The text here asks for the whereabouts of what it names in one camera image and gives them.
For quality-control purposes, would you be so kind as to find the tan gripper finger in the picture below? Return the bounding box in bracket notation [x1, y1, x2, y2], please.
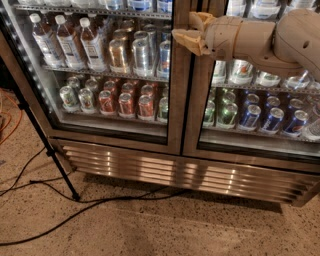
[189, 12, 216, 32]
[172, 29, 210, 56]

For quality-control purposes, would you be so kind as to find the glass fridge door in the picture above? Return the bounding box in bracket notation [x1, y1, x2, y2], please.
[1, 0, 197, 154]
[185, 0, 320, 173]

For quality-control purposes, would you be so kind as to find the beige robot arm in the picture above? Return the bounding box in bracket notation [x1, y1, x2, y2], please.
[172, 9, 320, 81]

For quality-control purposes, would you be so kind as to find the green soda can left door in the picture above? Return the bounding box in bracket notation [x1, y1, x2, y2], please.
[157, 97, 169, 122]

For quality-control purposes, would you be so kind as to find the green can right fridge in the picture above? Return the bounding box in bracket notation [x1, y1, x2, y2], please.
[203, 100, 215, 126]

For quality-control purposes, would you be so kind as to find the steel fridge bottom grille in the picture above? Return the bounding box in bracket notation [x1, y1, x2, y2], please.
[51, 139, 320, 207]

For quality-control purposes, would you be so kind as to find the blue silver energy can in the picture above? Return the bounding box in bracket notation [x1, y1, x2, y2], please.
[158, 40, 171, 78]

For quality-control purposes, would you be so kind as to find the white sparkling can left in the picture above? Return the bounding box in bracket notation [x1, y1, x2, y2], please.
[212, 61, 226, 84]

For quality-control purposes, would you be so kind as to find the white sparkling can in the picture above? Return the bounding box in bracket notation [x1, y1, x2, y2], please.
[229, 59, 253, 85]
[212, 61, 226, 84]
[256, 71, 281, 87]

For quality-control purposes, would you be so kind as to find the white sparkling can middle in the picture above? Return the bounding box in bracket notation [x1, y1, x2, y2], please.
[229, 59, 253, 85]

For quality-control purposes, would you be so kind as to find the silver tall can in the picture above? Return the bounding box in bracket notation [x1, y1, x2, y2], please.
[132, 39, 153, 77]

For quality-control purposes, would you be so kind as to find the white sparkling can right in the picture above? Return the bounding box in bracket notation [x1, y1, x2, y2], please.
[256, 71, 281, 87]

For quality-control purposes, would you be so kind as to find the gold tall can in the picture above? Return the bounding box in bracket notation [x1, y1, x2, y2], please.
[109, 39, 130, 74]

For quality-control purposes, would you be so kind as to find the red soda can right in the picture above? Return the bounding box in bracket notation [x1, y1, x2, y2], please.
[138, 95, 154, 120]

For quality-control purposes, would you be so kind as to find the red soda can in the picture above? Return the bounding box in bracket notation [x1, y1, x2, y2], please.
[99, 90, 116, 115]
[118, 93, 135, 118]
[138, 95, 154, 120]

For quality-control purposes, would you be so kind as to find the red soda can middle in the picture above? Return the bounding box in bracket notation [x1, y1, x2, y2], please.
[118, 93, 135, 118]

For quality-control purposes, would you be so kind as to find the blue soda can left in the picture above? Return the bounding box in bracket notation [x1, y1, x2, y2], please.
[238, 105, 261, 131]

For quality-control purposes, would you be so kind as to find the blue soda can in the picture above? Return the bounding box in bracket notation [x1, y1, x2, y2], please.
[260, 107, 284, 134]
[282, 110, 309, 137]
[238, 105, 261, 131]

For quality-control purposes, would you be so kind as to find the right tea bottle white cap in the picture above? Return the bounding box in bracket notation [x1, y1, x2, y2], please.
[80, 18, 107, 72]

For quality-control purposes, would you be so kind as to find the tea bottle white cap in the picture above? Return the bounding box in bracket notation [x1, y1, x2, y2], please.
[29, 12, 66, 69]
[55, 15, 86, 70]
[80, 18, 107, 72]

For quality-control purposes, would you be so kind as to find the blue soda can middle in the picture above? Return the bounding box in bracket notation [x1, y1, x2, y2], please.
[260, 107, 284, 134]

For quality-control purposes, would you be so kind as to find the red soda can left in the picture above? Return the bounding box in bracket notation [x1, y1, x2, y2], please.
[99, 90, 116, 115]

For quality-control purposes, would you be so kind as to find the blue soda can right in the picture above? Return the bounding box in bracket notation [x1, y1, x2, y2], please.
[282, 110, 309, 137]

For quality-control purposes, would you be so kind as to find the middle tea bottle white cap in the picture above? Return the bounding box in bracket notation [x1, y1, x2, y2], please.
[55, 15, 86, 70]

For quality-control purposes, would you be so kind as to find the green white soda can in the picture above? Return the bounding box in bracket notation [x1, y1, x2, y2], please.
[60, 86, 79, 112]

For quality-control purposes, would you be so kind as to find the left tea bottle white cap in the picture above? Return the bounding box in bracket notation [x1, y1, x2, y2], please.
[29, 12, 66, 69]

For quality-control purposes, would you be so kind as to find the orange extension cable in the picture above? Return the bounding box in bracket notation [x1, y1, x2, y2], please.
[0, 88, 24, 146]

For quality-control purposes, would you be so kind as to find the black floor cable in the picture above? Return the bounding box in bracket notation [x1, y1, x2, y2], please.
[0, 146, 191, 248]

